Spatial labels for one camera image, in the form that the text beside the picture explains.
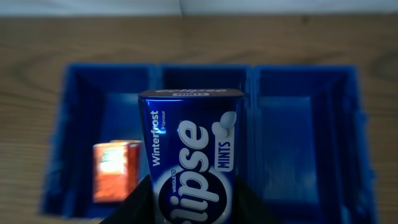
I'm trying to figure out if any blue tray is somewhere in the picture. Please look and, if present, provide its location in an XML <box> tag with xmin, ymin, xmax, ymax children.
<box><xmin>39</xmin><ymin>62</ymin><xmax>379</xmax><ymax>224</ymax></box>

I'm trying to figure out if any blue candy pack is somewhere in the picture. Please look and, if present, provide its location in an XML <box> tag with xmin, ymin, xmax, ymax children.
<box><xmin>137</xmin><ymin>88</ymin><xmax>246</xmax><ymax>224</ymax></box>

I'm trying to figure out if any orange candy box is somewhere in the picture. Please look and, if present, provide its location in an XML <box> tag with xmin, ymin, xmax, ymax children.
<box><xmin>92</xmin><ymin>142</ymin><xmax>140</xmax><ymax>203</ymax></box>

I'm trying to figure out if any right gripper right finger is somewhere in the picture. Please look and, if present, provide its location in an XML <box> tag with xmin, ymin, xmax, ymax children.
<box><xmin>233</xmin><ymin>175</ymin><xmax>283</xmax><ymax>224</ymax></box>

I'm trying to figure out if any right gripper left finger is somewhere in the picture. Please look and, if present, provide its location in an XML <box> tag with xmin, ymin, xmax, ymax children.
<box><xmin>99</xmin><ymin>174</ymin><xmax>156</xmax><ymax>224</ymax></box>

